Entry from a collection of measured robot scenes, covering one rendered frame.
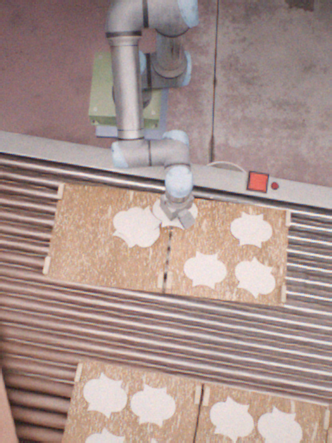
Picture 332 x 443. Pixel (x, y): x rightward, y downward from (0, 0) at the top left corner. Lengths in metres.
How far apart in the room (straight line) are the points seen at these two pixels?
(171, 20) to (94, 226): 0.77
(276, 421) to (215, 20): 2.40
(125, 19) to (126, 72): 0.13
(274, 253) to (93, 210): 0.66
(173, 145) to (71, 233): 0.57
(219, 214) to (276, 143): 1.26
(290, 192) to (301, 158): 1.10
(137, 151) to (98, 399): 0.81
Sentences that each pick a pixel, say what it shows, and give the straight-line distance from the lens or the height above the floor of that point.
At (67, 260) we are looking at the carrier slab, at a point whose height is 0.94.
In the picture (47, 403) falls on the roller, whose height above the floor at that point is 0.92.
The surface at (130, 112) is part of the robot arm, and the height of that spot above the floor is 1.42.
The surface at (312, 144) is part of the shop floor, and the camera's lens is 3.06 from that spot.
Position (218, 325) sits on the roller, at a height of 0.92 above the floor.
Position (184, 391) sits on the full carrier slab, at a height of 0.94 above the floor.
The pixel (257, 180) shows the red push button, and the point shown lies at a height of 0.93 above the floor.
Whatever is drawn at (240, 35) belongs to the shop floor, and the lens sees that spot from 3.31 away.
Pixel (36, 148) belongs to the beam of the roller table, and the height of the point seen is 0.91.
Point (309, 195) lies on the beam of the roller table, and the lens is 1.93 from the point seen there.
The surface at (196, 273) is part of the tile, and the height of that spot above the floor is 0.95.
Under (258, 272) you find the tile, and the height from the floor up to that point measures 0.95.
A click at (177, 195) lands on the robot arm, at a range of 1.39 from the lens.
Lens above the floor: 2.67
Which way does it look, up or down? 75 degrees down
